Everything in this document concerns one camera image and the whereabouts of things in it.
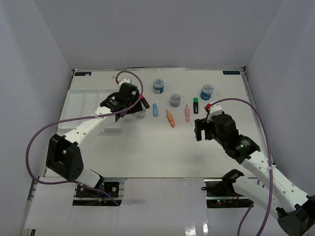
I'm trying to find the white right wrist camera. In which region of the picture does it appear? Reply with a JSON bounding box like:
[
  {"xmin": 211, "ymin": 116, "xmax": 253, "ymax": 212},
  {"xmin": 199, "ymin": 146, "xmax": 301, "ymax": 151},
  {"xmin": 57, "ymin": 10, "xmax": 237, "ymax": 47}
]
[{"xmin": 204, "ymin": 103, "xmax": 222, "ymax": 123}]

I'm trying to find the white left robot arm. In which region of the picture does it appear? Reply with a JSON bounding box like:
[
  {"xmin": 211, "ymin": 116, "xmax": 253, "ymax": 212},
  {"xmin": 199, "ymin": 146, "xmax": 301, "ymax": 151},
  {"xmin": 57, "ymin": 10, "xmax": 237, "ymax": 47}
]
[{"xmin": 46, "ymin": 82, "xmax": 142, "ymax": 196}]

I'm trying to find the black label sticker left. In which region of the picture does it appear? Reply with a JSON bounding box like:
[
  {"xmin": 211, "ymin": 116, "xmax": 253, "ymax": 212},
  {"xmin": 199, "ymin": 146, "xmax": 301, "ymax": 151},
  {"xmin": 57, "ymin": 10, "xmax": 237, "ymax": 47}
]
[{"xmin": 74, "ymin": 72, "xmax": 92, "ymax": 76}]

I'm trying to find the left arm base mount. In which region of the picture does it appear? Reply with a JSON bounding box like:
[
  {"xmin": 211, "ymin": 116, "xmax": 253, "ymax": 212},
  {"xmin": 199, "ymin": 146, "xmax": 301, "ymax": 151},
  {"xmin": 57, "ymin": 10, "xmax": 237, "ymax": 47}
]
[{"xmin": 74, "ymin": 181, "xmax": 120, "ymax": 203}]

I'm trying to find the black label sticker right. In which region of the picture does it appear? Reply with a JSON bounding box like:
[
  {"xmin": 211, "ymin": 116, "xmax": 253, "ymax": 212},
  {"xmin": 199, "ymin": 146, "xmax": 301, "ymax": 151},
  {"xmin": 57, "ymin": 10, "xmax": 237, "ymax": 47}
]
[{"xmin": 223, "ymin": 70, "xmax": 240, "ymax": 75}]

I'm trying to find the black label sticker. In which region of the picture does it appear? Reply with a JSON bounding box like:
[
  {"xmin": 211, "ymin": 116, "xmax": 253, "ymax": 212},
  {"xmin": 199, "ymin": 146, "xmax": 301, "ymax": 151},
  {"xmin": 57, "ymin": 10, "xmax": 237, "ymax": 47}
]
[
  {"xmin": 74, "ymin": 72, "xmax": 92, "ymax": 76},
  {"xmin": 223, "ymin": 70, "xmax": 240, "ymax": 75}
]

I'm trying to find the white compartment tray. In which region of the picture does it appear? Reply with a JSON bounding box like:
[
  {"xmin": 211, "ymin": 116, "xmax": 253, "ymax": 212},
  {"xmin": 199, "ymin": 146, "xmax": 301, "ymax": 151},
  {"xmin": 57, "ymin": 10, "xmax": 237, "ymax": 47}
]
[{"xmin": 57, "ymin": 89, "xmax": 124, "ymax": 135}]

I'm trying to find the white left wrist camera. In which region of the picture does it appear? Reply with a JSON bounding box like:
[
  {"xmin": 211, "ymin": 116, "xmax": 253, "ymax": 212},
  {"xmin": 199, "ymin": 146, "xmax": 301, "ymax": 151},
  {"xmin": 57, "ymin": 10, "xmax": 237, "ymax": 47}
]
[{"xmin": 118, "ymin": 78, "xmax": 131, "ymax": 87}]

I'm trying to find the clear clip jar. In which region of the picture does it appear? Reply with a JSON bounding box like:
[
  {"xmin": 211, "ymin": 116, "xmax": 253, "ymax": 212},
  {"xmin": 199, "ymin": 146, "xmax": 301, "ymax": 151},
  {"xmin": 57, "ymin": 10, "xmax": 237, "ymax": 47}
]
[
  {"xmin": 170, "ymin": 93, "xmax": 181, "ymax": 107},
  {"xmin": 133, "ymin": 110, "xmax": 146, "ymax": 118}
]

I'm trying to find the green black highlighter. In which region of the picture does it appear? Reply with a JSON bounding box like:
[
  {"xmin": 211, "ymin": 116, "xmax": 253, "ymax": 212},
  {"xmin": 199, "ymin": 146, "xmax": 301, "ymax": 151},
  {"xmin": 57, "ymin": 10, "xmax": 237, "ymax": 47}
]
[{"xmin": 193, "ymin": 97, "xmax": 199, "ymax": 114}]

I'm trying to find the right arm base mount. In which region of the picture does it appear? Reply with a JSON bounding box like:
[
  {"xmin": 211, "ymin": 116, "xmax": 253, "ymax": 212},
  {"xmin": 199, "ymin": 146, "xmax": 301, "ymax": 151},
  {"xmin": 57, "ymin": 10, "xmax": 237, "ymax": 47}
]
[{"xmin": 201, "ymin": 180, "xmax": 252, "ymax": 209}]

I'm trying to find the blue correction tape pen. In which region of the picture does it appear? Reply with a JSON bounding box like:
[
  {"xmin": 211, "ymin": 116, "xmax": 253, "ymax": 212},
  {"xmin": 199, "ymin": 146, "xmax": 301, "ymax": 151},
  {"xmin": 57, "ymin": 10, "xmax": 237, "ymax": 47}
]
[{"xmin": 153, "ymin": 103, "xmax": 158, "ymax": 117}]

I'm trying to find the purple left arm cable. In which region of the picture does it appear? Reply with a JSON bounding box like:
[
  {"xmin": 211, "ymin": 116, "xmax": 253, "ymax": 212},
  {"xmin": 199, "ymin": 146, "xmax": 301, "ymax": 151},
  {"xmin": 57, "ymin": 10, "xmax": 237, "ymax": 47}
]
[{"xmin": 26, "ymin": 70, "xmax": 144, "ymax": 207}]

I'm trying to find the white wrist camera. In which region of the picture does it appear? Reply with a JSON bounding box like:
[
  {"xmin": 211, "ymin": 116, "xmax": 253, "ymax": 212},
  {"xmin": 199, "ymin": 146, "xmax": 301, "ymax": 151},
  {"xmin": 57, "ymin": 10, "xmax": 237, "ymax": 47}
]
[
  {"xmin": 204, "ymin": 103, "xmax": 222, "ymax": 123},
  {"xmin": 118, "ymin": 78, "xmax": 131, "ymax": 87}
]

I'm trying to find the pink black highlighter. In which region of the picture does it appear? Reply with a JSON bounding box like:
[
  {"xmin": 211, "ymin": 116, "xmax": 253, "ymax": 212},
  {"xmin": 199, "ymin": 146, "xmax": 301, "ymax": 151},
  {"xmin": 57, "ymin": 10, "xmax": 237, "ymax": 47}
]
[{"xmin": 140, "ymin": 96, "xmax": 150, "ymax": 109}]

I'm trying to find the pink correction tape pen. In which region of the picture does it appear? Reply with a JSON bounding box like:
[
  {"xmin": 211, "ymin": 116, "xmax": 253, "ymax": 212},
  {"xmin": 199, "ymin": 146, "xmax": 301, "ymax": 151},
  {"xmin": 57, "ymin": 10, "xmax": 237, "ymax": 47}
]
[{"xmin": 185, "ymin": 104, "xmax": 190, "ymax": 122}]

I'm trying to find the blue jar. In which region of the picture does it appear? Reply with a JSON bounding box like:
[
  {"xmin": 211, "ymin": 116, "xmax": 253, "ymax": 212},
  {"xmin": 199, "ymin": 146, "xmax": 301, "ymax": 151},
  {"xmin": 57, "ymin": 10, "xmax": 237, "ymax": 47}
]
[
  {"xmin": 153, "ymin": 78, "xmax": 164, "ymax": 94},
  {"xmin": 200, "ymin": 84, "xmax": 214, "ymax": 100}
]

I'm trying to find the orange correction tape pen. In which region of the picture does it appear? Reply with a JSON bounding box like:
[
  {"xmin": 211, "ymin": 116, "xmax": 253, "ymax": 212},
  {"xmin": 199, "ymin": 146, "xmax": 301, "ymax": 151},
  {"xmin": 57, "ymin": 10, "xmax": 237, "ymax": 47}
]
[{"xmin": 166, "ymin": 110, "xmax": 176, "ymax": 128}]

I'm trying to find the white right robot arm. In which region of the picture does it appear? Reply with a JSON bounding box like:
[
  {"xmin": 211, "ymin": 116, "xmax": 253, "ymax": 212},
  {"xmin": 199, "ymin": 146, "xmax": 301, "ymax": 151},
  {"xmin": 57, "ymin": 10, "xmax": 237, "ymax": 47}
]
[{"xmin": 194, "ymin": 113, "xmax": 315, "ymax": 236}]

